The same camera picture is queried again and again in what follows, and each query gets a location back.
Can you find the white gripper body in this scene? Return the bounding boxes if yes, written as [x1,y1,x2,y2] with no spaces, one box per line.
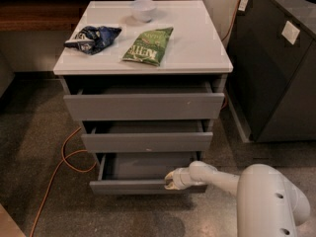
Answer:
[172,168,198,190]

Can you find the grey bottom drawer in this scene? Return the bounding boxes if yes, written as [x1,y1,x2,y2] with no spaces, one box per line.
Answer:
[90,152,206,195]

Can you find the grey drawer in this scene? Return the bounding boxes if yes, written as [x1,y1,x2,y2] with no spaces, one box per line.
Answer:
[82,120,213,153]
[90,152,206,195]
[64,82,224,120]

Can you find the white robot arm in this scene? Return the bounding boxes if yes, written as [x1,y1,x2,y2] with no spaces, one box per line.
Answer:
[165,161,310,237]

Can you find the grey middle drawer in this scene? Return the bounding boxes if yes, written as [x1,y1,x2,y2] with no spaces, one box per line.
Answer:
[82,120,213,153]

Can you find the grey top drawer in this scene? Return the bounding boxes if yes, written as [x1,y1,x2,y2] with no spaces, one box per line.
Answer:
[64,82,224,120]

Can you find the grey three-drawer cabinet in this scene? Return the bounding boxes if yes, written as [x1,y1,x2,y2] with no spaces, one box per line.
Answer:
[52,0,234,180]

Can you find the dark grey bin cabinet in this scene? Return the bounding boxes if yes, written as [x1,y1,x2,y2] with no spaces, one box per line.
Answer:
[227,0,316,142]

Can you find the green chip bag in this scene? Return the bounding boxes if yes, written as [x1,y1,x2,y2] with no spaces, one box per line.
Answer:
[122,27,174,66]

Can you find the blue chip bag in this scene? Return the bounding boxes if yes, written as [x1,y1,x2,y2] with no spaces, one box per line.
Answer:
[64,26,121,55]

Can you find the white bowl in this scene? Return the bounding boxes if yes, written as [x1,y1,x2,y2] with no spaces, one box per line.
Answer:
[131,0,156,23]

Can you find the white label sticker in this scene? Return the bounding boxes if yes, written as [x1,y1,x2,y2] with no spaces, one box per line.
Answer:
[281,21,300,44]

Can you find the wooden bench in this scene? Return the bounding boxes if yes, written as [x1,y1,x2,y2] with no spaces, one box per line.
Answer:
[0,0,192,32]

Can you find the orange cable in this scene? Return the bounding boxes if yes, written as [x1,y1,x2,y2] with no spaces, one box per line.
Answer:
[29,125,98,237]

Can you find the white cable tag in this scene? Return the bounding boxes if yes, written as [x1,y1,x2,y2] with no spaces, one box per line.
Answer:
[238,0,249,12]

